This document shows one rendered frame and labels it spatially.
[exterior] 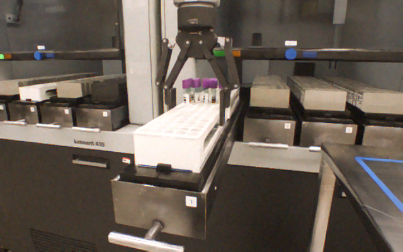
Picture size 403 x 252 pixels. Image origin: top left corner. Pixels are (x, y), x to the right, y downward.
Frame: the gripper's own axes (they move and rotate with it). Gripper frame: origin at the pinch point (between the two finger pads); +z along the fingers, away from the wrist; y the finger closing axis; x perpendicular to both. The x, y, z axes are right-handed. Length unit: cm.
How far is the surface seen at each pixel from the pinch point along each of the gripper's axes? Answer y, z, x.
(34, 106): -65, 6, 18
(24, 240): -84, 67, 18
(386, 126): 44.1, 5.1, 18.6
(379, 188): 27.7, 3.8, -17.9
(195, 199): 5.6, 6.1, -21.8
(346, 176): 24.6, 3.8, -15.5
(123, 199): -4.8, 7.9, -21.8
